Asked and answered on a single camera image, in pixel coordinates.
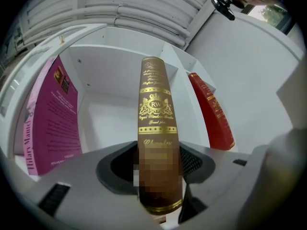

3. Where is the pink paperback book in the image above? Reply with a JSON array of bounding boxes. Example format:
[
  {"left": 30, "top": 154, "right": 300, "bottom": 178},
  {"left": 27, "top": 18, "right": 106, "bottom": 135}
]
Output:
[{"left": 23, "top": 56, "right": 83, "bottom": 176}]

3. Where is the bundle of white ceiling pipes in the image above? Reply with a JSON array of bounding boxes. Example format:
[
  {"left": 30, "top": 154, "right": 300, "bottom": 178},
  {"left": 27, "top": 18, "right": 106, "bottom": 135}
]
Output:
[{"left": 21, "top": 2, "right": 192, "bottom": 48}]

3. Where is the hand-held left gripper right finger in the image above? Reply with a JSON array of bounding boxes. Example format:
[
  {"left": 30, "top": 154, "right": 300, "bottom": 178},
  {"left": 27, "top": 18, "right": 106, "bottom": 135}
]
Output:
[{"left": 178, "top": 140, "right": 267, "bottom": 230}]

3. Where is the red book gold print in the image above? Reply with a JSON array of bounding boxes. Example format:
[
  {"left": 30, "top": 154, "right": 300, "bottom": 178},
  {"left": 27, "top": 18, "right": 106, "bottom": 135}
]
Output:
[{"left": 188, "top": 72, "right": 236, "bottom": 151}]

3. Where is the black framed window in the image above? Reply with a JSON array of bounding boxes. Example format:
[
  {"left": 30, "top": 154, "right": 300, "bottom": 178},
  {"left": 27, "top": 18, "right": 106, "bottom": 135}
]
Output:
[{"left": 247, "top": 3, "right": 294, "bottom": 35}]

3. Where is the brown book gold print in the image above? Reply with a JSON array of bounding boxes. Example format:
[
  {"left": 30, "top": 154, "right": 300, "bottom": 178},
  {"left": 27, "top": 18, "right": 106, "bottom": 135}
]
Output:
[{"left": 137, "top": 56, "right": 184, "bottom": 217}]

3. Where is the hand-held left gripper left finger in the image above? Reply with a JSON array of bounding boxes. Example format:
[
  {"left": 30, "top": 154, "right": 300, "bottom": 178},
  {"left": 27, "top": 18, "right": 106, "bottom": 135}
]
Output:
[{"left": 23, "top": 140, "right": 154, "bottom": 230}]

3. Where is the white shelf unit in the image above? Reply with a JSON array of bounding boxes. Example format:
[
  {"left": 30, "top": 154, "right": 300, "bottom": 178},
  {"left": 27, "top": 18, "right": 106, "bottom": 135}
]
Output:
[{"left": 13, "top": 24, "right": 238, "bottom": 177}]

